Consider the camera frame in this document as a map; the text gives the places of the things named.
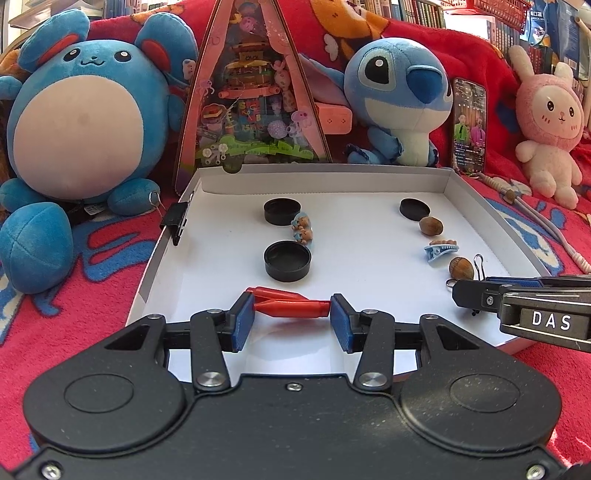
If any pink triangular toy box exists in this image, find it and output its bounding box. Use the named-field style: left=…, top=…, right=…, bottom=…
left=172, top=0, right=333, bottom=195

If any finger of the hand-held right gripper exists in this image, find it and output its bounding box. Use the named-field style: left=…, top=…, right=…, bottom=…
left=484, top=275, right=591, bottom=289
left=455, top=281, right=509, bottom=317

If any small bear hair clip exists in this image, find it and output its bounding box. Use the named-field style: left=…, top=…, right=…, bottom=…
left=290, top=211, right=315, bottom=245

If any white charging cable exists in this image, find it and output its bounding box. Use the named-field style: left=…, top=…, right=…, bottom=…
left=480, top=173, right=591, bottom=275

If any black round cap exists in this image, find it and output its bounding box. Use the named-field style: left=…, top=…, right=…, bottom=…
left=399, top=198, right=432, bottom=221
left=263, top=198, right=303, bottom=227
left=263, top=240, right=311, bottom=282

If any smartphone with lit screen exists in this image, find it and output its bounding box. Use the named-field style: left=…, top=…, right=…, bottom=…
left=450, top=78, right=488, bottom=175

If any red plastic basket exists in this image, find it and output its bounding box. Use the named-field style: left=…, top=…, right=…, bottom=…
left=466, top=0, right=532, bottom=17

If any pink bunny plush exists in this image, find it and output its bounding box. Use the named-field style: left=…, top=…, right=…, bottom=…
left=508, top=45, right=585, bottom=210

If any blue round mouse plush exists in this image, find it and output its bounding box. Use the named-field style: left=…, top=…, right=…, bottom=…
left=0, top=13, right=199, bottom=295

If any blue hair clip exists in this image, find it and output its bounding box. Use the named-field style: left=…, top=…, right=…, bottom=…
left=424, top=239, right=460, bottom=266

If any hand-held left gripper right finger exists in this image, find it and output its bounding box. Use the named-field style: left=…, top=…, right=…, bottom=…
left=331, top=295, right=490, bottom=393

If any red fleece blanket bear print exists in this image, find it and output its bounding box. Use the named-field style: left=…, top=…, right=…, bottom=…
left=88, top=0, right=525, bottom=178

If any row of books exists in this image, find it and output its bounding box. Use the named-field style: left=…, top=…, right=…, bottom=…
left=360, top=0, right=448, bottom=28
left=487, top=18, right=591, bottom=79

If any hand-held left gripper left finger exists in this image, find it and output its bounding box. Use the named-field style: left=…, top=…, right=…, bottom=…
left=104, top=294, right=256, bottom=393

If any blue alien plush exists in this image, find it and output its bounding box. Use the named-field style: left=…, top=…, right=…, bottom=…
left=298, top=38, right=455, bottom=168

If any shallow white cardboard box tray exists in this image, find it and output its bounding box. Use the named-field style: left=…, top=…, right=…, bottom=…
left=126, top=165, right=550, bottom=386

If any small pink box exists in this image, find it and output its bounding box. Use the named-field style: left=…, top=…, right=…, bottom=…
left=315, top=102, right=354, bottom=136

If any blue hanging bag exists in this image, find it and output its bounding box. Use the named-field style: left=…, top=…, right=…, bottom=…
left=522, top=0, right=578, bottom=47

